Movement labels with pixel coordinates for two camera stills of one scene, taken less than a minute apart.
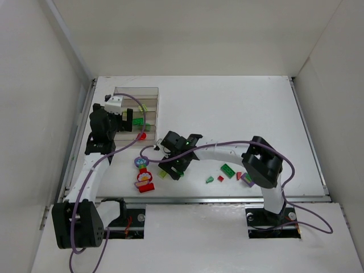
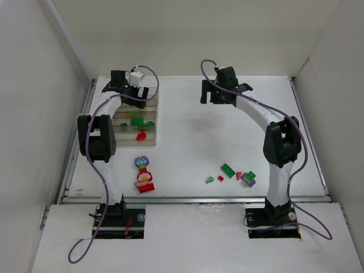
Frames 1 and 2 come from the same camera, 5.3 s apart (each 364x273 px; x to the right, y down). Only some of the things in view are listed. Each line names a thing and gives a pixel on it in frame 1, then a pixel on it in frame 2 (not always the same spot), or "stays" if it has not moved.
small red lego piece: [143, 137] stays
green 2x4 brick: [138, 121] stays
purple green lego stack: [246, 177] stays
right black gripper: [169, 168] to [210, 94]
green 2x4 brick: [229, 172] stays
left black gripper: [124, 120] to [136, 96]
